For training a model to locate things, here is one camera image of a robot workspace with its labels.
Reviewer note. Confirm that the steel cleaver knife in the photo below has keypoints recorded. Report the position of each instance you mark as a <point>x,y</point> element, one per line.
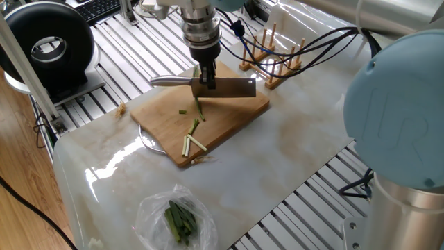
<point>232,91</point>

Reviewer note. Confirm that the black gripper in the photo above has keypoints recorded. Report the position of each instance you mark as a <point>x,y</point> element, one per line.
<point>205,56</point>

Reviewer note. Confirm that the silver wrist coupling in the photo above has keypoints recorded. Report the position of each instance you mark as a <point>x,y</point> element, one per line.
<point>201,27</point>

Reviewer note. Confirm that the aluminium frame post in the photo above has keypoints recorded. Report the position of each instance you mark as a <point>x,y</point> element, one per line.
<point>129,12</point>
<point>31,76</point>

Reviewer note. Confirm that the cut garlic root end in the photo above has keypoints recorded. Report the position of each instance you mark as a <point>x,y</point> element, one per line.
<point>120,109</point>
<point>201,159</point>

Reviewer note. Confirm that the wooden peg dish rack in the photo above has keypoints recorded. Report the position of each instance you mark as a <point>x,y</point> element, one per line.
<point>277,79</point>

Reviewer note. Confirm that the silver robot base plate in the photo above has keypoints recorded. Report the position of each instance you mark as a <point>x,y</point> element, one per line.
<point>352,232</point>

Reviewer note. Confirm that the chopped green garlic leaves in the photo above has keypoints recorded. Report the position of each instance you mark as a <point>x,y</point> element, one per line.
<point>177,218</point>

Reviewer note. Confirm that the clear plastic bag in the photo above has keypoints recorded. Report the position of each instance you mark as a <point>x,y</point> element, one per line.
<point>149,215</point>

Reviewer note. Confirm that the black keyboard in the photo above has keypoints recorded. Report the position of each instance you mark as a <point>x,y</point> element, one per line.
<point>98,8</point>

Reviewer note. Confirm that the cut garlic stem piece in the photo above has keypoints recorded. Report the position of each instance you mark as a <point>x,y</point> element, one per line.
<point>187,147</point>
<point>197,143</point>
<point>193,126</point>
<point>184,146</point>

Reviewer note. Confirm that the green garlic stalk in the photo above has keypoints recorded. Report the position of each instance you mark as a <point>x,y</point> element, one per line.
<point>200,111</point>

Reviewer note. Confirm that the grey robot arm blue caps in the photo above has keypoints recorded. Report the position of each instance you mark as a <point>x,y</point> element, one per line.
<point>395,111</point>

